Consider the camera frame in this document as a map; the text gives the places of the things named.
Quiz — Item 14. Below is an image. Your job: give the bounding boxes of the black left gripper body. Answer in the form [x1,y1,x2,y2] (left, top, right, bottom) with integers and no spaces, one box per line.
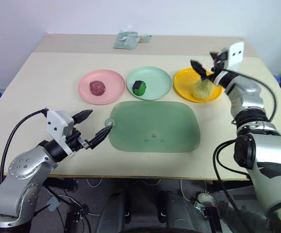
[66,128,93,153]

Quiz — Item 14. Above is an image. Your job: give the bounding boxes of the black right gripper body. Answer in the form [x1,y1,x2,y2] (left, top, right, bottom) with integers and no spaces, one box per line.
[218,48,230,74]

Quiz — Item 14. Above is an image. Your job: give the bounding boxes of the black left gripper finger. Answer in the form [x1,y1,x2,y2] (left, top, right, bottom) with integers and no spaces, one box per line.
[71,109,94,126]
[88,125,113,150]

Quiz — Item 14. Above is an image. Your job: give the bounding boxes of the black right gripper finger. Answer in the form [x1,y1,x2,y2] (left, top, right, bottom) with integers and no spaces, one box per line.
[190,59,214,81]
[210,51,224,73]

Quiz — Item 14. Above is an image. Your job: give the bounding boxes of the pale yellow fluffy item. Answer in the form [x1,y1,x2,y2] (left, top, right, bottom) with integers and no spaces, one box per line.
[191,79,214,100]

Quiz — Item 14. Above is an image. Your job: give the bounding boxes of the yellow round plate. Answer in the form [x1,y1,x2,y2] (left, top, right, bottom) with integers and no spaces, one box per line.
[173,67,225,103]

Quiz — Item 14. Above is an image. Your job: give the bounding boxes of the dark red round item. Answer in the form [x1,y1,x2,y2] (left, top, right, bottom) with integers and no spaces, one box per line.
[89,80,106,96]

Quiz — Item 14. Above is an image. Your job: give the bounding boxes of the pink round plate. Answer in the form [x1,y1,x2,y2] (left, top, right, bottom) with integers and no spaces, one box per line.
[78,69,126,105]

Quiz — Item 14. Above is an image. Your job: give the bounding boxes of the pale green round plate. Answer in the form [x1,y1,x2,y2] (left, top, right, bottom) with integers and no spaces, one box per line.
[126,66,173,101]

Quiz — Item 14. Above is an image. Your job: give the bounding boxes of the green and black item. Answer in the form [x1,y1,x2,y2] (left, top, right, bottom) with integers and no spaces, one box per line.
[132,80,148,97]

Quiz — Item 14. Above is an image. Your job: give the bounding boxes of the pale green packaged item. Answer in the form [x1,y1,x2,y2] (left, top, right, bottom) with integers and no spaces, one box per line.
[113,30,152,50]

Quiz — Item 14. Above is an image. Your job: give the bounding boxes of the translucent green mat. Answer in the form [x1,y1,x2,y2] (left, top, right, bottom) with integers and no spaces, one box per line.
[104,100,201,153]

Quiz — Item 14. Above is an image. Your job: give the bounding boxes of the dark rounded shape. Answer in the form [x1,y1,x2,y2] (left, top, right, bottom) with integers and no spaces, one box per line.
[157,191,204,233]
[95,191,132,233]

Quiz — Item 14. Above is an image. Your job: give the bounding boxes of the white round floor object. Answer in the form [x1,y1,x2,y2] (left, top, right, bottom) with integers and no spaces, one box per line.
[196,192,215,204]

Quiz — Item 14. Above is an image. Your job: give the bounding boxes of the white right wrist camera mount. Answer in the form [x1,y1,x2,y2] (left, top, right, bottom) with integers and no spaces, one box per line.
[228,41,245,71]

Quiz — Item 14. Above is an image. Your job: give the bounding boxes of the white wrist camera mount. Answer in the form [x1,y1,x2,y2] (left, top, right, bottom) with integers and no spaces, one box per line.
[45,110,76,157]
[228,41,245,71]

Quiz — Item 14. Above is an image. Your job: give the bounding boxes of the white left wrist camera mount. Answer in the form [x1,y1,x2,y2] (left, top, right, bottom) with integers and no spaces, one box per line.
[45,110,76,157]

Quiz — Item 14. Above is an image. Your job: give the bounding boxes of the black table frame bar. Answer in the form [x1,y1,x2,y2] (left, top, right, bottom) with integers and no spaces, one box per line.
[44,178,79,194]

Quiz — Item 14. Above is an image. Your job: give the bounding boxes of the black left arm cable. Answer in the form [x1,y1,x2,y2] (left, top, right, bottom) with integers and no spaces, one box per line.
[0,108,49,183]

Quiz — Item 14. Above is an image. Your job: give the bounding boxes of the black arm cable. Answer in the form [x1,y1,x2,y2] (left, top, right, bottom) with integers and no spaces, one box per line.
[213,69,278,233]
[0,108,49,183]

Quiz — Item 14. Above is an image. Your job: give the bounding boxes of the grey cable connector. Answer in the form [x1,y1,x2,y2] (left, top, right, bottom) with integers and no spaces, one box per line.
[47,198,60,211]

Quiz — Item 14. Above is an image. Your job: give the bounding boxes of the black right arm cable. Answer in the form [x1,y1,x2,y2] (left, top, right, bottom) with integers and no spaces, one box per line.
[213,69,278,233]

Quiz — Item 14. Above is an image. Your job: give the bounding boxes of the white floor cable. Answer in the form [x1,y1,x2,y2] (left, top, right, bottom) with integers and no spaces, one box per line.
[180,179,197,202]

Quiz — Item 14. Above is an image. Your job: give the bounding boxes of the metal caster bracket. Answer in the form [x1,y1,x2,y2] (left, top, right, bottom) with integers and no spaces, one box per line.
[193,201,209,218]

